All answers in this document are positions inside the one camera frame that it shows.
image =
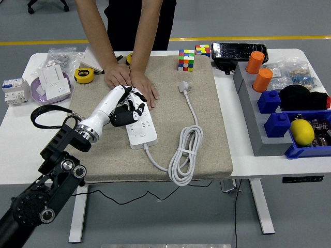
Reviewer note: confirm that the yellow black tape measure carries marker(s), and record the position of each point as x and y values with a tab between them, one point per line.
84	76
130	59

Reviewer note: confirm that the yellow lemon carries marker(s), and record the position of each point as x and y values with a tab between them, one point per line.
302	133

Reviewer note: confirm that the grey stepped block board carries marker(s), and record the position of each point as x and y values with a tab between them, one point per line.
254	121

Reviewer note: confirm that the person's right hand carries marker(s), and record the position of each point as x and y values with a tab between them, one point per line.
116	75

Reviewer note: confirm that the black office chair base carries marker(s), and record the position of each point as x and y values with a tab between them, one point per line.
47	3

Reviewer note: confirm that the purple bowl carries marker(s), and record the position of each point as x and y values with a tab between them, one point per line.
38	99

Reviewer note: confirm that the orange plastic cylinder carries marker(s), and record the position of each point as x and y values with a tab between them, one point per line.
262	80
255	62

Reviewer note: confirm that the person's left hand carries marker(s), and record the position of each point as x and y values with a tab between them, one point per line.
146	86

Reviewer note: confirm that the black plug adapter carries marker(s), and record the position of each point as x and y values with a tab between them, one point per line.
121	122

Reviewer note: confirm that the large Rubik's cube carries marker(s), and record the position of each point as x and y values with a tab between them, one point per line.
186	60

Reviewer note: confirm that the white power strip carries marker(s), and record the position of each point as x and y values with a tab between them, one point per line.
144	140

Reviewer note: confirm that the white wall switch panel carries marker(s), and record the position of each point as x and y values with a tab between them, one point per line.
90	60

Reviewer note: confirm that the clear bag blue resistors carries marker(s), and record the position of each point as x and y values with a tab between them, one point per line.
302	76

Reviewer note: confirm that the blue plastic bin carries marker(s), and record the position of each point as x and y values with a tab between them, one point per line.
297	152

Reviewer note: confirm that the person's left forearm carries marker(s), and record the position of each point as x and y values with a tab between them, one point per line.
144	31

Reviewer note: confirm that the glossy black wrapped box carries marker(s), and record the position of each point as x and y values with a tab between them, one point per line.
232	50

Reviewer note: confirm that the dark brown capacitors pile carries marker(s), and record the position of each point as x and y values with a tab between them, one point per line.
322	131

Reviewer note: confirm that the white table leg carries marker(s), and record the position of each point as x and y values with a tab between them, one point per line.
77	219
262	206

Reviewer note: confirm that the white wall socket panel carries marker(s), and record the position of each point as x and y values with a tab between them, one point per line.
58	89

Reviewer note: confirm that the black plastic holder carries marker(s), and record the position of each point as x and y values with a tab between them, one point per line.
225	65

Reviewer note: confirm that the person's right forearm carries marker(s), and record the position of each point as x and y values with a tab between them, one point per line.
94	25

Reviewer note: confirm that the white circuit breaker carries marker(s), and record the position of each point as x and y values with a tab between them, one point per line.
15	91

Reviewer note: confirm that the clear bag metal screws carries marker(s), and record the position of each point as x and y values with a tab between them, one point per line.
59	59

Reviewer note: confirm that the small white plastic piece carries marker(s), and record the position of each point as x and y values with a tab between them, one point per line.
40	91

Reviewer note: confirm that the white grey strip plug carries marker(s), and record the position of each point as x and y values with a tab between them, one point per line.
184	86

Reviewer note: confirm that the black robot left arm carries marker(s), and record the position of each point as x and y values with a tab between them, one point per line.
31	204

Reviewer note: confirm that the person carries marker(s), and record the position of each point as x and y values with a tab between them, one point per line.
139	20

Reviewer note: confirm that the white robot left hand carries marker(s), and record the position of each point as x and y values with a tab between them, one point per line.
106	106

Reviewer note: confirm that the clear bag white parts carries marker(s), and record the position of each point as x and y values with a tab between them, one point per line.
275	75

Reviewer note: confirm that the small Rubik's cube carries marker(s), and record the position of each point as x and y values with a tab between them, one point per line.
203	50

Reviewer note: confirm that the blue plastic block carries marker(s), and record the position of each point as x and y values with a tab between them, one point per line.
278	125
269	102

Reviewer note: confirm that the grey-brown fabric mat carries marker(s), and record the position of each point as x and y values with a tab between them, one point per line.
165	77

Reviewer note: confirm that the black table control panel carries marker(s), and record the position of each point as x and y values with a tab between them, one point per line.
302	179

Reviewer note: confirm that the black cloth with red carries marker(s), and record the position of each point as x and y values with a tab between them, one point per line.
300	98

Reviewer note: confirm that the white plastic panel box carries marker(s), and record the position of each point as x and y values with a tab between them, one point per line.
51	73

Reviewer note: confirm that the grey metal table bracket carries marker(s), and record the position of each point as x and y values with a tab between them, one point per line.
228	186

